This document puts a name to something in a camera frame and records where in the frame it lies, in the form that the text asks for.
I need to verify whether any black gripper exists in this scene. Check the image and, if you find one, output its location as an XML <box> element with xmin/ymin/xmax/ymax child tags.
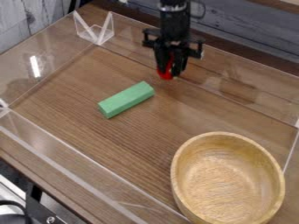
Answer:
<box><xmin>143</xmin><ymin>28</ymin><xmax>206</xmax><ymax>77</ymax></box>

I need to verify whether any red plush strawberry toy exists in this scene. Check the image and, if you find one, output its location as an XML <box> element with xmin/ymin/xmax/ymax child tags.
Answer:
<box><xmin>157</xmin><ymin>56</ymin><xmax>174</xmax><ymax>80</ymax></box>

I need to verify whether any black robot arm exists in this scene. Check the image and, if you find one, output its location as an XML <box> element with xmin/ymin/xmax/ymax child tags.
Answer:
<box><xmin>143</xmin><ymin>0</ymin><xmax>205</xmax><ymax>80</ymax></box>

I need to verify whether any green rectangular block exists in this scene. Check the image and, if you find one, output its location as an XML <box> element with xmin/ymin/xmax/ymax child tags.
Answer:
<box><xmin>98</xmin><ymin>81</ymin><xmax>155</xmax><ymax>119</ymax></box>

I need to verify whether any wooden bowl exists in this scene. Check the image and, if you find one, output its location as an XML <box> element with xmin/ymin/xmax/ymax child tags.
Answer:
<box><xmin>171</xmin><ymin>131</ymin><xmax>286</xmax><ymax>224</ymax></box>

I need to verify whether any clear acrylic tray enclosure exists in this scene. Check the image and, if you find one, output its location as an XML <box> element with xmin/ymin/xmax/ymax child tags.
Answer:
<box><xmin>0</xmin><ymin>13</ymin><xmax>299</xmax><ymax>224</ymax></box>

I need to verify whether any black metal table frame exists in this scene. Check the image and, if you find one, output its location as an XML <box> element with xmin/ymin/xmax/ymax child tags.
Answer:
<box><xmin>24</xmin><ymin>185</ymin><xmax>81</xmax><ymax>224</ymax></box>

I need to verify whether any black cable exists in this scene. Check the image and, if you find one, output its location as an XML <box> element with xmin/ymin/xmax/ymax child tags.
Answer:
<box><xmin>0</xmin><ymin>199</ymin><xmax>34</xmax><ymax>224</ymax></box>

